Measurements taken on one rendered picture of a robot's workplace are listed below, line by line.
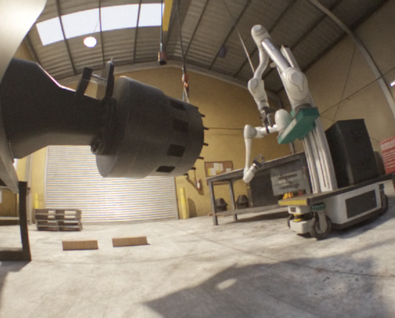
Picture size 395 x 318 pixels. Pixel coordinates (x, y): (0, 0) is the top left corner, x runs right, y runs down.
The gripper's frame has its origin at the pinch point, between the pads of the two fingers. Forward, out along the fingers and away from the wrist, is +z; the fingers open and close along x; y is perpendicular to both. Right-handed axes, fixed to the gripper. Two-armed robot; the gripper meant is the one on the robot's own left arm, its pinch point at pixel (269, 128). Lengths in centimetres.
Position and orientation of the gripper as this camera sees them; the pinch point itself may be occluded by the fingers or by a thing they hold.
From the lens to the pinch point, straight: 150.7
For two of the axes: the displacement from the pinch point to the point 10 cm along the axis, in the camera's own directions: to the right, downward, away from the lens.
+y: -9.9, 1.4, 1.0
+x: -1.3, -2.3, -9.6
